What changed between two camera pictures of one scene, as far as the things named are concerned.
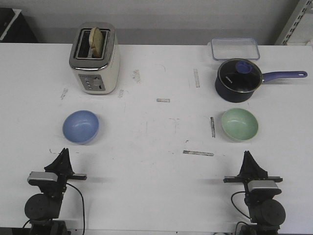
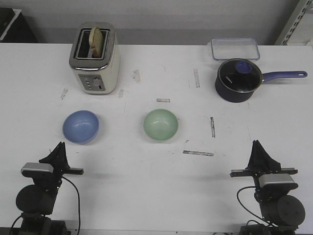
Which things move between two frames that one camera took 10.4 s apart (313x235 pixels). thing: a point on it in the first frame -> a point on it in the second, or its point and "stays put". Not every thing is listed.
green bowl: x=239 y=125 -> x=160 y=125
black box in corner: x=20 y=32 stays put
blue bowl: x=80 y=127 stays put
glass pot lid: x=240 y=75 stays put
